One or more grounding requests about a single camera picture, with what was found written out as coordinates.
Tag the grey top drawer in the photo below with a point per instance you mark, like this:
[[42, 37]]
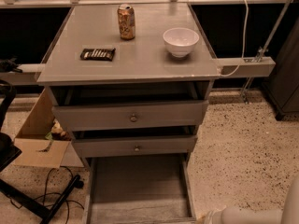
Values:
[[130, 116]]

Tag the cardboard box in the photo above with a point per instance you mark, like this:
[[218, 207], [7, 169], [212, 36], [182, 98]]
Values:
[[36, 149]]

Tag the orange soda can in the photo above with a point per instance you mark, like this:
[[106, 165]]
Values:
[[126, 20]]

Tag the grey bottom drawer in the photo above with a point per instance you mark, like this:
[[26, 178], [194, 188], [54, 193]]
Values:
[[151, 189]]

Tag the dark grey cabinet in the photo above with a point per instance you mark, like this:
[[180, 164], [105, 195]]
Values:
[[282, 87]]

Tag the dark snack bar packet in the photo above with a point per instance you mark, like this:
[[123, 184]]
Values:
[[97, 54]]

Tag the grey drawer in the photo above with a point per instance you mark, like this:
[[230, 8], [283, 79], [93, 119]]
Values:
[[130, 116], [151, 189], [111, 147]]

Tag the white bowl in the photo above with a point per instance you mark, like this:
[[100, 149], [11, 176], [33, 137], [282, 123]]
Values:
[[180, 42]]

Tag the grey drawer cabinet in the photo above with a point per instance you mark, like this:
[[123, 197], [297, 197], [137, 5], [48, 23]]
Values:
[[142, 70]]

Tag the grey middle drawer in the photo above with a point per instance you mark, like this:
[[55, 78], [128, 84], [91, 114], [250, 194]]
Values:
[[111, 147]]

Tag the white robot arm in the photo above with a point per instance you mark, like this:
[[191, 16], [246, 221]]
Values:
[[236, 215]]

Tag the brown item in box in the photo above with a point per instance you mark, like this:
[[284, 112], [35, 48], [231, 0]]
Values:
[[58, 133]]

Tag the black stand frame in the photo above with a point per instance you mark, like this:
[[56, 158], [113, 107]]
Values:
[[32, 180]]

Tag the metal railing beam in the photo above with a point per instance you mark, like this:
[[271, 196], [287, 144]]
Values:
[[235, 67]]

